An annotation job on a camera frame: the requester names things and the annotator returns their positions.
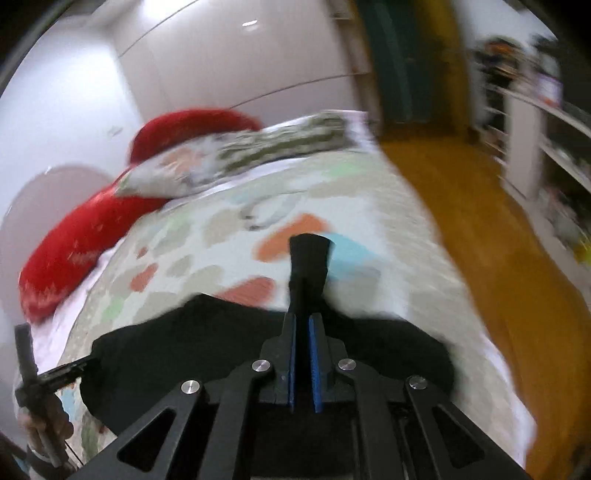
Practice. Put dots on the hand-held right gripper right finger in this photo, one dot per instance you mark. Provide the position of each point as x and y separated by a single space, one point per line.
316 360

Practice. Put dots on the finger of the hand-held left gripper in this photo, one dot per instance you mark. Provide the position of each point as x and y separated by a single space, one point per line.
69 370

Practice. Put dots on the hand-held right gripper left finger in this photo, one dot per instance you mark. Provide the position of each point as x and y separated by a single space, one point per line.
291 355

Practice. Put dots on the black pants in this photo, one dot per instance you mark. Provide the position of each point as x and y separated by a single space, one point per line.
184 332

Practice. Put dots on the person's left hand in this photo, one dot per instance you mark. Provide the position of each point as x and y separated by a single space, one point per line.
57 422

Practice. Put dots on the long red printed pillow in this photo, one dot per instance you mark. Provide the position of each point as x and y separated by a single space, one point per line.
69 249

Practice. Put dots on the heart-patterned quilt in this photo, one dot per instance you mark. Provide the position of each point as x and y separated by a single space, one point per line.
207 240

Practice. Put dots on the rounded pale headboard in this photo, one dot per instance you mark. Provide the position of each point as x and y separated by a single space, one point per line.
46 194

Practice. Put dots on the white bed sheet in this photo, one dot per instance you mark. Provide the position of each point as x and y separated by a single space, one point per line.
512 392

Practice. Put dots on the green patterned bolster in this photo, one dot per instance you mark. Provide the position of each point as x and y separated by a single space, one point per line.
286 143

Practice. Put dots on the floral pillow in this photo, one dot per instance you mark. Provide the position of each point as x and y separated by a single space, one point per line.
175 170

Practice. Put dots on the small red pillow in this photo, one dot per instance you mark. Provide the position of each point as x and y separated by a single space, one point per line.
184 124

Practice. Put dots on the white shelf cabinet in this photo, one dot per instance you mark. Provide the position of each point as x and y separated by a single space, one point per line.
526 147

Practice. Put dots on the glossy beige wardrobe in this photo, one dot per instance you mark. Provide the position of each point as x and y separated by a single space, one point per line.
231 55

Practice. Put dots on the teal door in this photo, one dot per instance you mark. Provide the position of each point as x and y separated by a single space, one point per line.
397 55

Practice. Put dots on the shoe rack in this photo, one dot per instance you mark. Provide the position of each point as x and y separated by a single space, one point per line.
491 92

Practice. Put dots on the yellow wooden door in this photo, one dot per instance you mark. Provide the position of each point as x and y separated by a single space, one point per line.
455 69

